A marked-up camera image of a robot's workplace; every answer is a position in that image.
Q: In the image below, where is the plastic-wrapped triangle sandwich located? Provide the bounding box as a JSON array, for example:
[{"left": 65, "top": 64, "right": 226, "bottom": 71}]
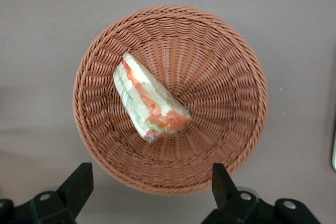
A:
[{"left": 113, "top": 52, "right": 193, "bottom": 144}]

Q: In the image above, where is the round brown wicker basket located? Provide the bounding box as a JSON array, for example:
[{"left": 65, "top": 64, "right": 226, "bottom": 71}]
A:
[{"left": 72, "top": 5, "right": 269, "bottom": 196}]

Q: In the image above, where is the cream rectangular plastic tray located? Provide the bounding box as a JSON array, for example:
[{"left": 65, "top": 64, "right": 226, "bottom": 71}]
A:
[{"left": 331, "top": 129, "right": 336, "bottom": 171}]

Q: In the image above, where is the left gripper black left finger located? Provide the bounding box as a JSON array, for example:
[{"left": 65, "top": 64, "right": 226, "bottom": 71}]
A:
[{"left": 0, "top": 163, "right": 95, "bottom": 224}]

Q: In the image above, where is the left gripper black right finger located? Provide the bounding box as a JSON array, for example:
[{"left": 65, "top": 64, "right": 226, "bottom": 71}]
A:
[{"left": 202, "top": 163, "right": 320, "bottom": 224}]

